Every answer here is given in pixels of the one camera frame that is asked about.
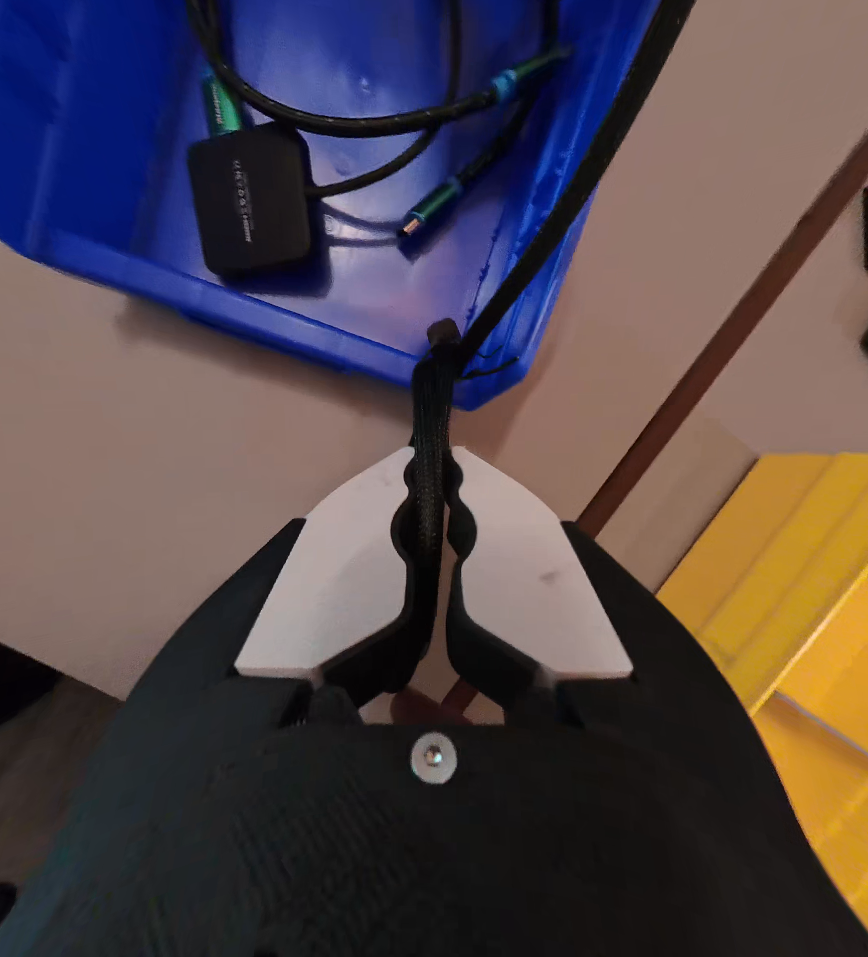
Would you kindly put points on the neighbouring grey desk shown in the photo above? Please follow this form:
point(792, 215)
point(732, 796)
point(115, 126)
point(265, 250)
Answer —
point(778, 336)

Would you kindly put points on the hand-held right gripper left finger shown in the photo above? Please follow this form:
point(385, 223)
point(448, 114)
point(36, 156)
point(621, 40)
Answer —
point(329, 590)

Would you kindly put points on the yellow storage bin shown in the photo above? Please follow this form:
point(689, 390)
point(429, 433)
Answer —
point(815, 598)

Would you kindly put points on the black square adapter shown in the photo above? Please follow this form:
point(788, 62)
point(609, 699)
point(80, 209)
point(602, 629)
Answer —
point(250, 202)

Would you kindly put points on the blue storage bin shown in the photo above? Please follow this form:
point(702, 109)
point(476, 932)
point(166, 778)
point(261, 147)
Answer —
point(67, 112)

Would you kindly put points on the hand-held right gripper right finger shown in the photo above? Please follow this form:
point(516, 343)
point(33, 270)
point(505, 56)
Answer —
point(531, 590)

